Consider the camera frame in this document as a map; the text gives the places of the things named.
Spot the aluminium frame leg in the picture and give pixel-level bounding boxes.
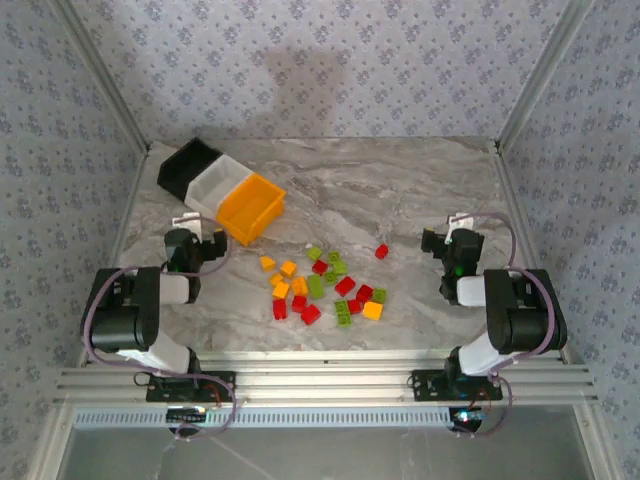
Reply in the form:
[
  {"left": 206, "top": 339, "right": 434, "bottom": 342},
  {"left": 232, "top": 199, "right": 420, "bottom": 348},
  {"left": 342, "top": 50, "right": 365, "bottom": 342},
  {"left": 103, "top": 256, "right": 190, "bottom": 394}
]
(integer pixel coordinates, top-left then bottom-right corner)
[
  {"left": 29, "top": 402, "right": 76, "bottom": 480},
  {"left": 572, "top": 402, "right": 614, "bottom": 480}
]

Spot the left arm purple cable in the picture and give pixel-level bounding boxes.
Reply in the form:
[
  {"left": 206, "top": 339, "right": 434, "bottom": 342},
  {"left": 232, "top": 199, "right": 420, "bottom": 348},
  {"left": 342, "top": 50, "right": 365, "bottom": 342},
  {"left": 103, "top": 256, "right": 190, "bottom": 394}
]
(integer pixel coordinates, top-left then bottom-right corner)
[{"left": 79, "top": 213, "right": 239, "bottom": 444}]

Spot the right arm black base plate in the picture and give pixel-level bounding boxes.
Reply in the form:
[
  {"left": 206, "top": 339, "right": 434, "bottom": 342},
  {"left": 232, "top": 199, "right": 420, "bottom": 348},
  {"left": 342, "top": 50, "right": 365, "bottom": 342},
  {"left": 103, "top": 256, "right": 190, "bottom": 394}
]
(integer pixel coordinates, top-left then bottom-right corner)
[{"left": 410, "top": 369, "right": 504, "bottom": 403}]

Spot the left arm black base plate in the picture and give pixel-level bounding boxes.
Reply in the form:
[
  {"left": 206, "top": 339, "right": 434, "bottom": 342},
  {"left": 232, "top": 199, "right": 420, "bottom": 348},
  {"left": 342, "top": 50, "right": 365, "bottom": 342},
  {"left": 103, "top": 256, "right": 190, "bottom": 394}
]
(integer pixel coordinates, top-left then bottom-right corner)
[{"left": 145, "top": 372, "right": 237, "bottom": 403}]

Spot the grey slotted cable duct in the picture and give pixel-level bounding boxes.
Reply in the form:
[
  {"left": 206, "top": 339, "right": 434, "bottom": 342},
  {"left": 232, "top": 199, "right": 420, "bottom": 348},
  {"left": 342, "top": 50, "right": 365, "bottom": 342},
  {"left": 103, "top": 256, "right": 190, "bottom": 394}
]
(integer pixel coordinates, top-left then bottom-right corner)
[{"left": 73, "top": 405, "right": 457, "bottom": 431}]

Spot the white plastic bin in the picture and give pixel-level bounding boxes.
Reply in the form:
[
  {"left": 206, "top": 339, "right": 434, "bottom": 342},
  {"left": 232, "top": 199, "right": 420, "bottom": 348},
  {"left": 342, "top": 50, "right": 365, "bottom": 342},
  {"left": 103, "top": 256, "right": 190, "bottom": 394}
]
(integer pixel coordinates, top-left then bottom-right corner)
[{"left": 183, "top": 154, "right": 255, "bottom": 214}]

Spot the aluminium corner post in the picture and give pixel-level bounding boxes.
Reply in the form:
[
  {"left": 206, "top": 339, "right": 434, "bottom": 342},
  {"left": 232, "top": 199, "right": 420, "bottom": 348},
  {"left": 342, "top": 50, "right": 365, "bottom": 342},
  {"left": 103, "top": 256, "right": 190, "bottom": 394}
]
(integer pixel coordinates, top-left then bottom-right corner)
[
  {"left": 49, "top": 0, "right": 153, "bottom": 151},
  {"left": 494, "top": 0, "right": 599, "bottom": 151}
]

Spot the orange plastic bin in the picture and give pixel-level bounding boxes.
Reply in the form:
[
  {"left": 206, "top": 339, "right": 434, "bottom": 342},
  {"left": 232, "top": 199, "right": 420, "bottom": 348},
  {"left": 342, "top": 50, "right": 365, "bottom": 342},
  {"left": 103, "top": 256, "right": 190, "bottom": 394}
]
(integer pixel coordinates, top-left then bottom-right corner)
[{"left": 215, "top": 173, "right": 288, "bottom": 247}]

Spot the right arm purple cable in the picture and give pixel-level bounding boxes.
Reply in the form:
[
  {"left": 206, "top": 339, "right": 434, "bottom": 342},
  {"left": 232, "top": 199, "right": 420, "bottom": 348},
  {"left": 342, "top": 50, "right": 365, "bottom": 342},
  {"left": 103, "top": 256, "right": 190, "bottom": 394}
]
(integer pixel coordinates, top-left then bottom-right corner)
[{"left": 452, "top": 210, "right": 557, "bottom": 440}]

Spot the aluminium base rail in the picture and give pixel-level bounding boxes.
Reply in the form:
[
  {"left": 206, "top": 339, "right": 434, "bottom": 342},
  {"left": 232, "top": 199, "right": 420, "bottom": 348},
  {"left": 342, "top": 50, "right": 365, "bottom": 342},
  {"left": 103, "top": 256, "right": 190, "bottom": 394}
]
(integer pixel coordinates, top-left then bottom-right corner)
[{"left": 53, "top": 348, "right": 600, "bottom": 407}]

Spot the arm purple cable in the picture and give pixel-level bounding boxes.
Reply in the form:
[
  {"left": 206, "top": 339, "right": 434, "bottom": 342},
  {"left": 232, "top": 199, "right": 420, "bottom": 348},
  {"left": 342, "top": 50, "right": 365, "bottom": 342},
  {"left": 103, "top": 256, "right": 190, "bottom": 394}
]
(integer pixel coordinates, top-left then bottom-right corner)
[
  {"left": 79, "top": 213, "right": 239, "bottom": 444},
  {"left": 452, "top": 210, "right": 557, "bottom": 440}
]

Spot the aluminium side rail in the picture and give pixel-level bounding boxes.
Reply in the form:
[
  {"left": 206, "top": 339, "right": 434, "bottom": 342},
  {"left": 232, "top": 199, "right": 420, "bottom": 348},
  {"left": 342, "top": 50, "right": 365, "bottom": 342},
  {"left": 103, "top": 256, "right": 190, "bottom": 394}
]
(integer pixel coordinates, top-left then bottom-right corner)
[
  {"left": 492, "top": 140, "right": 576, "bottom": 366},
  {"left": 74, "top": 142, "right": 153, "bottom": 369}
]

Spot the black plastic bin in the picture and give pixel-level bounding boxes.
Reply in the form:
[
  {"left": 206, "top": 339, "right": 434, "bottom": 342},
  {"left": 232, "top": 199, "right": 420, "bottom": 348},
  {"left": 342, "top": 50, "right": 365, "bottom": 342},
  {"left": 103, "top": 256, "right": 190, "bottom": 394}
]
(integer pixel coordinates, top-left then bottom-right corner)
[{"left": 157, "top": 137, "right": 224, "bottom": 204}]

